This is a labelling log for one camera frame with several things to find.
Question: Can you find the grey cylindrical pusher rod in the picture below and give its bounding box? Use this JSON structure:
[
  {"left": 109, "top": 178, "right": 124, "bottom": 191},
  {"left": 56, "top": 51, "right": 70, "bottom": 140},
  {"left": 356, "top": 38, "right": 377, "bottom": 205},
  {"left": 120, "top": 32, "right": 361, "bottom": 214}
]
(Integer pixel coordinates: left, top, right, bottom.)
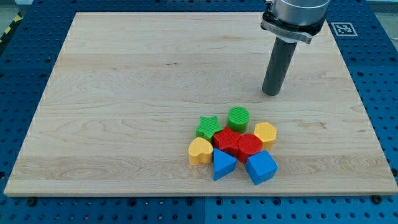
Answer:
[{"left": 262, "top": 37, "right": 297, "bottom": 96}]

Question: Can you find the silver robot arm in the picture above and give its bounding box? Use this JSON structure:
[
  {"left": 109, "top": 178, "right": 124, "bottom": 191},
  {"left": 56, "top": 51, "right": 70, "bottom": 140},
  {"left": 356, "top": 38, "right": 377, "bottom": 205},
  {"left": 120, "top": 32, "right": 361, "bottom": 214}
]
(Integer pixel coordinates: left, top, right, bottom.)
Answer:
[{"left": 261, "top": 0, "right": 330, "bottom": 96}]

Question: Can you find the green star block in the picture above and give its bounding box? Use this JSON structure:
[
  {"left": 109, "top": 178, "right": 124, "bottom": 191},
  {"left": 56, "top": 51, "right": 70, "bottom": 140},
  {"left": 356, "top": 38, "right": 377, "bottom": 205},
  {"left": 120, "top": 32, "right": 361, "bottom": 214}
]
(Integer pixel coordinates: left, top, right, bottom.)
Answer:
[{"left": 195, "top": 116, "right": 223, "bottom": 142}]

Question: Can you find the red star block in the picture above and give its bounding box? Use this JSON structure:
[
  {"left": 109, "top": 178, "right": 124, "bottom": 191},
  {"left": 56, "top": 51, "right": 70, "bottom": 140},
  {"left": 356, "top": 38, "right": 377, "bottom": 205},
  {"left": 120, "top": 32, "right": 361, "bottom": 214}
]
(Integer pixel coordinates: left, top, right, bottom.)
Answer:
[{"left": 213, "top": 126, "right": 241, "bottom": 157}]

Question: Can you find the white fiducial marker tag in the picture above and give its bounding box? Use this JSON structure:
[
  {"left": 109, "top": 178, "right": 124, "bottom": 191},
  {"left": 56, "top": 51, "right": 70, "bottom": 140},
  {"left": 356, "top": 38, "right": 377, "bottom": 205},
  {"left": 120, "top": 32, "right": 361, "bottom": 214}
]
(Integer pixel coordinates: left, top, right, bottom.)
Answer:
[{"left": 331, "top": 22, "right": 358, "bottom": 37}]

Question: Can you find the green cylinder block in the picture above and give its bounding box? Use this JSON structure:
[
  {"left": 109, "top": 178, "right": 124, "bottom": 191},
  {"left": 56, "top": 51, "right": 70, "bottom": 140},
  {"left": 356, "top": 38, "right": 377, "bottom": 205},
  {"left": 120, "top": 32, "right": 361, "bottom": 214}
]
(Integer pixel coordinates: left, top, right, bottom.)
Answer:
[{"left": 227, "top": 106, "right": 250, "bottom": 133}]

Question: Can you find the yellow hexagon block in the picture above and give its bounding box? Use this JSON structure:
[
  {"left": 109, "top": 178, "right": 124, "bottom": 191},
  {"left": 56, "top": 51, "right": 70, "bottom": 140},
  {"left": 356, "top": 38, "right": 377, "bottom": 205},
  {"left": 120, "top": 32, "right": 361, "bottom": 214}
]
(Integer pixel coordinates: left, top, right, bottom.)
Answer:
[{"left": 254, "top": 122, "right": 277, "bottom": 151}]

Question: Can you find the red cylinder block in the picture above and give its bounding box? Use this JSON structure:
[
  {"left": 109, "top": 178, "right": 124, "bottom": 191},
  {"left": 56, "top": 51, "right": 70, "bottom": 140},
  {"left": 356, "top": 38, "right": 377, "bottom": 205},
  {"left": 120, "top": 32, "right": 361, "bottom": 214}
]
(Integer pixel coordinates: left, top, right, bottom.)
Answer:
[{"left": 236, "top": 134, "right": 263, "bottom": 164}]

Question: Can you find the blue cube block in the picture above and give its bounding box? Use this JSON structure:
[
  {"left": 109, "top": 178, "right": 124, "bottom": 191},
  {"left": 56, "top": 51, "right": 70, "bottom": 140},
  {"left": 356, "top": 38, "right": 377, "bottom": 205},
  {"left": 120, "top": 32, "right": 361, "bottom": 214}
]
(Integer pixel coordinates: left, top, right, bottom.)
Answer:
[{"left": 246, "top": 151, "right": 279, "bottom": 185}]

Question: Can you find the blue triangle block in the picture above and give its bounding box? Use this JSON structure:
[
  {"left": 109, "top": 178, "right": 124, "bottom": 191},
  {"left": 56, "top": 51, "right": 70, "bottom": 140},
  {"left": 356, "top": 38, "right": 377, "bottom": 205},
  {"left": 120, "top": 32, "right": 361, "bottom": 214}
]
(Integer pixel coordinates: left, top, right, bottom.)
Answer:
[{"left": 213, "top": 148, "right": 237, "bottom": 181}]

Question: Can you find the yellow heart block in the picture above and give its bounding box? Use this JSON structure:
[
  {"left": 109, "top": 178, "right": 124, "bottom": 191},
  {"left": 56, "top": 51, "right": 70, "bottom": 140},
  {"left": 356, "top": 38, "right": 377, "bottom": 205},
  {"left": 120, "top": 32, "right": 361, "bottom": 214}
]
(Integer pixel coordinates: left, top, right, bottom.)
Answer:
[{"left": 188, "top": 137, "right": 214, "bottom": 166}]

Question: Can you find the wooden board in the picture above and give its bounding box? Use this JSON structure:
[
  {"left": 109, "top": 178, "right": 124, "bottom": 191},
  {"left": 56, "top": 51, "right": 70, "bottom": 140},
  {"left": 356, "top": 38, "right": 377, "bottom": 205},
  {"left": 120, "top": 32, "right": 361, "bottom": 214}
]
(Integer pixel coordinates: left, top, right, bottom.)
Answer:
[{"left": 4, "top": 12, "right": 397, "bottom": 197}]

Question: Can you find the black yellow hazard tape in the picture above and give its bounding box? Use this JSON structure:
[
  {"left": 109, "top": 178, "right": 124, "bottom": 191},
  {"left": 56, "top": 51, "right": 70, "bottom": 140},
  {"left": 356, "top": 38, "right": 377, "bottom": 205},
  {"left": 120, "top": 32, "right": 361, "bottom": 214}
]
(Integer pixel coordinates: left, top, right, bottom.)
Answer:
[{"left": 1, "top": 11, "right": 24, "bottom": 44}]

